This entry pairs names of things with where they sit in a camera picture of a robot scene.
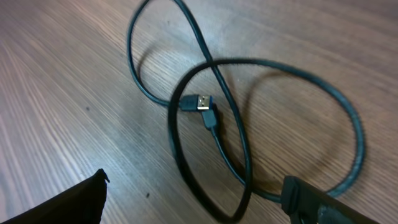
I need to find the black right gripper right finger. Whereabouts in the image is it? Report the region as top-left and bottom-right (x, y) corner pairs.
(280, 176), (377, 224)

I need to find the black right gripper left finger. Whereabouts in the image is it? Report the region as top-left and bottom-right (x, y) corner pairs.
(2, 169), (109, 224)

